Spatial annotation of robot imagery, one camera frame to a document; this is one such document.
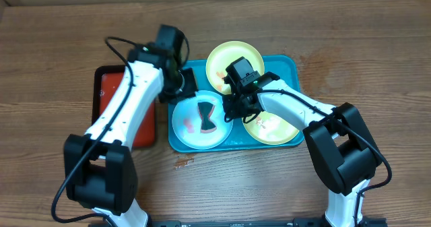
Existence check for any green plate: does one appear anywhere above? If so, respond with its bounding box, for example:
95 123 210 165
243 112 299 145
205 41 265 95

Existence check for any light blue plate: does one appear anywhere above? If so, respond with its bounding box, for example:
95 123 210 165
172 90 233 150

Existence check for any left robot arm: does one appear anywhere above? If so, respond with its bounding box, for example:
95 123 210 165
51 25 197 226

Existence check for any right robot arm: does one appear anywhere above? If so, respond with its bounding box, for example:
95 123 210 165
223 57 392 226

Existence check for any blue plastic tray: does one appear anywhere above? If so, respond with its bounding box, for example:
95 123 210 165
168 55 304 153

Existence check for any red and black tray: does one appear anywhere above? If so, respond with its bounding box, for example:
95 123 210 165
92 65 156 149

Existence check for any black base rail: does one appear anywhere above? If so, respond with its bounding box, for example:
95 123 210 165
88 217 388 227

